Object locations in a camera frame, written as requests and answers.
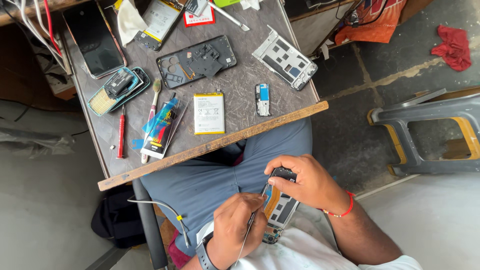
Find person's left hand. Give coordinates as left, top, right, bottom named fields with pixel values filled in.
left=205, top=193, right=269, bottom=264

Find person's right hand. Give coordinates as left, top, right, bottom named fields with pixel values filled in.
left=264, top=154, right=352, bottom=218

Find metal tweezers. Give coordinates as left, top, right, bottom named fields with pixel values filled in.
left=234, top=183, right=269, bottom=268

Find black wrist watch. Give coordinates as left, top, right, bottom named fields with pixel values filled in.
left=194, top=231, right=221, bottom=270

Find person's grey trousers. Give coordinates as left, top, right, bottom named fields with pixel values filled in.
left=139, top=117, right=314, bottom=257

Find small phone circuit board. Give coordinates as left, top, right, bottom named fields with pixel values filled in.
left=254, top=83, right=271, bottom=117

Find grey plastic stool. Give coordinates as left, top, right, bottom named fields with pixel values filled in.
left=367, top=88, right=480, bottom=178

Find white yellow phone battery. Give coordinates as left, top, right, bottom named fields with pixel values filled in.
left=193, top=92, right=226, bottom=136

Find black bag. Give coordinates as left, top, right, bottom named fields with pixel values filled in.
left=91, top=183, right=147, bottom=249

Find glue tube in clear packet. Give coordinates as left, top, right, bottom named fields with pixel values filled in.
left=140, top=92, right=190, bottom=160

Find white pink toothbrush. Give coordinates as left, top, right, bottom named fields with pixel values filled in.
left=141, top=77, right=162, bottom=165

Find red screwdriver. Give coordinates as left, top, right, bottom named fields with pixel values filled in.
left=116, top=104, right=127, bottom=160

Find black phone back housing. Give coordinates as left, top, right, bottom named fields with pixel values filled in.
left=156, top=34, right=238, bottom=90

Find orange bag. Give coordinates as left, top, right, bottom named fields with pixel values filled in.
left=334, top=0, right=408, bottom=46

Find teal phone case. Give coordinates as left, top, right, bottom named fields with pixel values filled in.
left=87, top=66, right=151, bottom=117

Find small black battery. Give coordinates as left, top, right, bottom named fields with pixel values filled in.
left=103, top=69, right=135, bottom=99

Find metal spudger tool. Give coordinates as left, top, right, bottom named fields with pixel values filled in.
left=207, top=1, right=250, bottom=32

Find crumpled white tissue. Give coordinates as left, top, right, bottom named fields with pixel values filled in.
left=239, top=0, right=264, bottom=11

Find red cloth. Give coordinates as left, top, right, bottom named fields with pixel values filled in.
left=430, top=24, right=473, bottom=73

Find red and white card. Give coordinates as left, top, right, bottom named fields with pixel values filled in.
left=182, top=0, right=217, bottom=28

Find clear plastic sheet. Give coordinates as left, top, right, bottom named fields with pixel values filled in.
left=0, top=123, right=76, bottom=157

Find opened phone with white battery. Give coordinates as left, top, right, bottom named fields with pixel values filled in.
left=133, top=0, right=187, bottom=52

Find white cloth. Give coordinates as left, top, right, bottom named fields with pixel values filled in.
left=117, top=0, right=149, bottom=48

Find black smartphone with dark screen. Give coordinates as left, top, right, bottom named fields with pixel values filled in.
left=62, top=1, right=128, bottom=80

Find red thread bracelet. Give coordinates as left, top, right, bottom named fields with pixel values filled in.
left=320, top=190, right=356, bottom=218

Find grey cable with yellow tag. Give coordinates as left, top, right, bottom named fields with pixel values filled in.
left=127, top=197, right=191, bottom=248

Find black chair frame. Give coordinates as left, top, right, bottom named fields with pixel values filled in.
left=131, top=178, right=169, bottom=270

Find silver phone middle frame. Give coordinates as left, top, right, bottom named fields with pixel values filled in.
left=251, top=25, right=319, bottom=92

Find black cables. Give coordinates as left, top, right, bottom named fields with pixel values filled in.
left=335, top=0, right=388, bottom=29

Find red cable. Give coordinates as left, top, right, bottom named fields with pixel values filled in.
left=43, top=0, right=63, bottom=58

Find bundle of white cables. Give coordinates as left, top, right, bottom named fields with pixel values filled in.
left=3, top=0, right=73, bottom=76

